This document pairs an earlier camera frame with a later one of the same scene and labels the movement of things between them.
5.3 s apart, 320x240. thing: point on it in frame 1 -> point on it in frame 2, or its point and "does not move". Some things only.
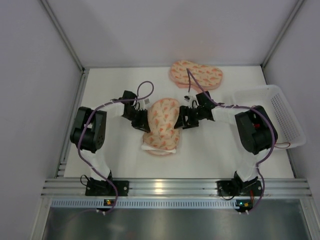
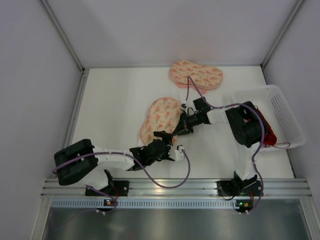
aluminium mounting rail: x=178 y=188 does not move
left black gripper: x=142 y=120 -> x=164 y=139
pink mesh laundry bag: x=162 y=114 does not move
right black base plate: x=234 y=188 does not move
